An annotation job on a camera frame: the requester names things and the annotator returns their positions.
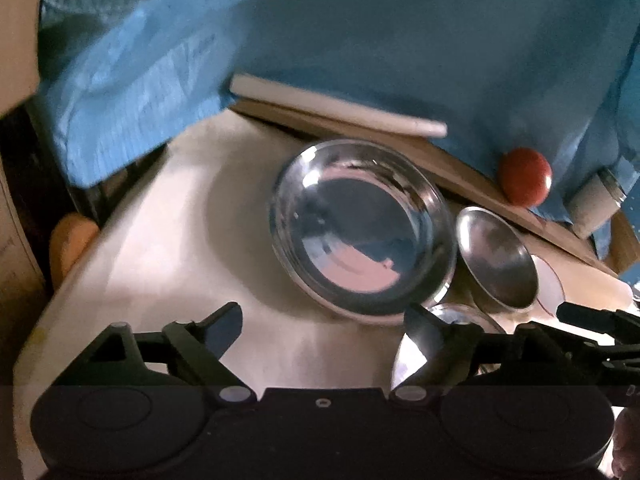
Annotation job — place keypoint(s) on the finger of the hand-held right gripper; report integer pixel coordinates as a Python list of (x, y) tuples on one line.
[(585, 314)]

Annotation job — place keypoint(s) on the white table cover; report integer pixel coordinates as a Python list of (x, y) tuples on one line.
[(175, 260)]

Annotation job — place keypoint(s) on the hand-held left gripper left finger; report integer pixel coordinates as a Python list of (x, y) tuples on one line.
[(225, 322)]

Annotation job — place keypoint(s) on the brown printed carton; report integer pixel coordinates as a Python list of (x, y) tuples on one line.
[(17, 260)]

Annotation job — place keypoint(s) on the white bowl with red rim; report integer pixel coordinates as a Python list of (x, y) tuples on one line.
[(548, 285)]

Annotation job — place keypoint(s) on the orange round object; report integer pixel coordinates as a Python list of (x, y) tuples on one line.
[(72, 242)]

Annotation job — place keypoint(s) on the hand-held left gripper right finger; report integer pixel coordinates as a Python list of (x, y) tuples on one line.
[(417, 322)]

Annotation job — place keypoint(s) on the white cup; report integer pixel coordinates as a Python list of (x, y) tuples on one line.
[(592, 205)]

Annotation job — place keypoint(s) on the red tomato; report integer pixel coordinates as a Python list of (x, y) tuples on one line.
[(525, 177)]

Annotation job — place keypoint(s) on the person's right hand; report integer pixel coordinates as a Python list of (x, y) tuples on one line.
[(629, 445)]

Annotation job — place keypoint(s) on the white stick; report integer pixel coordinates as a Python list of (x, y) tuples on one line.
[(340, 107)]

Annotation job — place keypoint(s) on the wooden cutting board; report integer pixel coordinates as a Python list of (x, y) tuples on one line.
[(450, 167)]

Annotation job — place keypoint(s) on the blue cloth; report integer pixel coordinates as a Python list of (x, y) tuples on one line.
[(350, 35)]

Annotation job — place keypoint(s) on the cardboard box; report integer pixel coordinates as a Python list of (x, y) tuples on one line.
[(17, 35)]

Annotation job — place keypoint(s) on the steel bowl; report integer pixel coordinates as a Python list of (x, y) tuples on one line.
[(412, 362), (497, 260)]

